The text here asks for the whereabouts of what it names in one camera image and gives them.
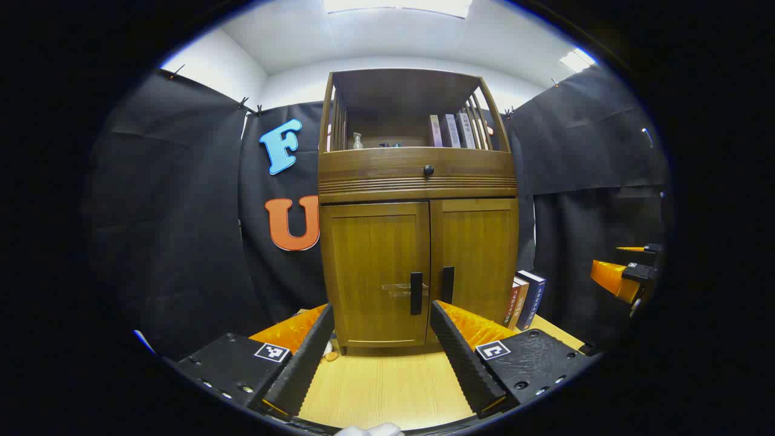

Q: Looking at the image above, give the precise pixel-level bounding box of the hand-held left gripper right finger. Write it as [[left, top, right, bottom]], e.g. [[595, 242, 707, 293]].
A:
[[429, 300, 597, 420]]

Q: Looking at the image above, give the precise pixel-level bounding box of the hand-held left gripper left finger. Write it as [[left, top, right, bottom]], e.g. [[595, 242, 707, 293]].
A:
[[176, 303, 335, 418]]

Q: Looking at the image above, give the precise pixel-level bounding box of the wooden shoe cabinet door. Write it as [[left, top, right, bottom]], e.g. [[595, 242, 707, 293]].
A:
[[321, 202, 432, 349], [429, 198, 520, 331]]

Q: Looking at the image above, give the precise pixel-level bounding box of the wooden double-door shoe cabinet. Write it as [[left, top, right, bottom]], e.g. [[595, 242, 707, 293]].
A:
[[317, 68, 520, 357]]

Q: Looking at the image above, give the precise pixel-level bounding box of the ribbed wooden cabinet drawer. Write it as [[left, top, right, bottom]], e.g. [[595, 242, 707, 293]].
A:
[[319, 147, 518, 196]]

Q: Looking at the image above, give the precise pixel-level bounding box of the red spine book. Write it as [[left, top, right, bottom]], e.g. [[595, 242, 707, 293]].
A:
[[504, 279, 523, 328]]

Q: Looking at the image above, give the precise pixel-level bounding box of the orange spine book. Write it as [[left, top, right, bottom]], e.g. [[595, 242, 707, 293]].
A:
[[512, 282, 530, 331]]

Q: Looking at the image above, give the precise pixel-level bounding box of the black backdrop cloth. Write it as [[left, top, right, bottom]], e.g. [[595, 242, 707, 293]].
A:
[[85, 64, 673, 364]]

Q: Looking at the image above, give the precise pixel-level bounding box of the small ceiling light panel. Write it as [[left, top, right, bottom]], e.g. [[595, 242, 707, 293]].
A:
[[558, 47, 597, 73]]

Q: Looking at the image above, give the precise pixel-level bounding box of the large ceiling light panel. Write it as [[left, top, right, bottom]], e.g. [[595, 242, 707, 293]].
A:
[[323, 0, 473, 19]]

